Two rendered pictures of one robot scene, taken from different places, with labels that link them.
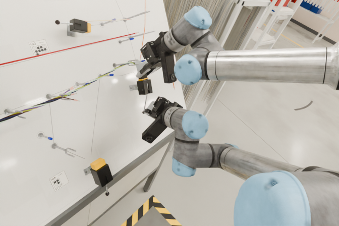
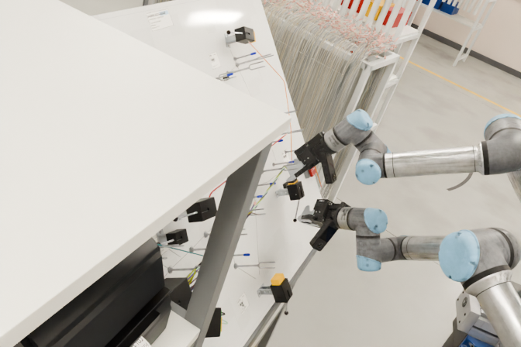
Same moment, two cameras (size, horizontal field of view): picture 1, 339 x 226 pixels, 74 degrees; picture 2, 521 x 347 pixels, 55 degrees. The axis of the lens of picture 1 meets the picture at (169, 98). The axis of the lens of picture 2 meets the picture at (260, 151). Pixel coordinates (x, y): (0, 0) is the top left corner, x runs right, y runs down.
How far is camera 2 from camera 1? 0.99 m
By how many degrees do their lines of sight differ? 11
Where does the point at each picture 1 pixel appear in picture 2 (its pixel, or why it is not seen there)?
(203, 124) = (383, 218)
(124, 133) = (279, 248)
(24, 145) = not seen: hidden behind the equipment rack
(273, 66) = (439, 163)
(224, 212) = not seen: outside the picture
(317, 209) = (481, 241)
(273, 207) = (461, 244)
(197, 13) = (362, 118)
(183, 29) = (348, 132)
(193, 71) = (375, 173)
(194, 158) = (380, 251)
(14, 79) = not seen: hidden behind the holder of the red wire
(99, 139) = (262, 257)
